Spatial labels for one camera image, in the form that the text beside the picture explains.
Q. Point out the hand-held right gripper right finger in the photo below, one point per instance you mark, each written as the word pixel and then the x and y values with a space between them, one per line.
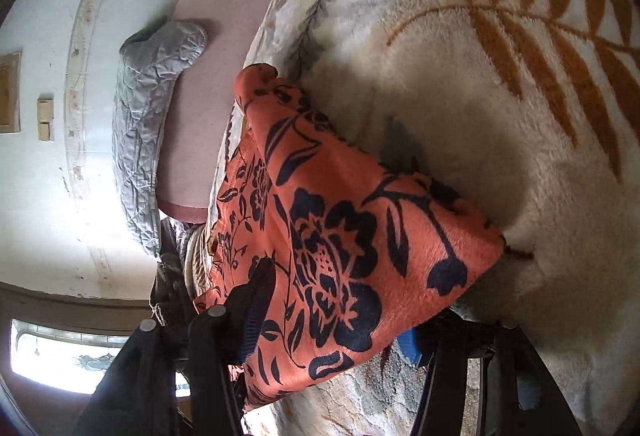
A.
pixel 411 347

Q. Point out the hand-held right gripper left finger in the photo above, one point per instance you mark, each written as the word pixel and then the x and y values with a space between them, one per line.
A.
pixel 250 321

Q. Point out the orange floral garment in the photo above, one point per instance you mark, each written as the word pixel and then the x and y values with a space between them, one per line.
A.
pixel 340 226

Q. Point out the window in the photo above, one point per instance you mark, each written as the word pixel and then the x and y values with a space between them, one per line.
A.
pixel 75 358

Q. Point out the grey quilted pillow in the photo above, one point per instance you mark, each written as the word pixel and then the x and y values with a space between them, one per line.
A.
pixel 145 131

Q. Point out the cream leaf-print blanket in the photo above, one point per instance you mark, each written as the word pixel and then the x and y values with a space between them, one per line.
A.
pixel 475 116

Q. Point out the pink pillow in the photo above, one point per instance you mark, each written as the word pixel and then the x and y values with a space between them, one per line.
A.
pixel 210 66

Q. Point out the beige wall switch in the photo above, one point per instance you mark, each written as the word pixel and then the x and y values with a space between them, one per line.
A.
pixel 46 119

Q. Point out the framed wall panel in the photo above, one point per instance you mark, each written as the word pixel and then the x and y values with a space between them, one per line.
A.
pixel 10 91

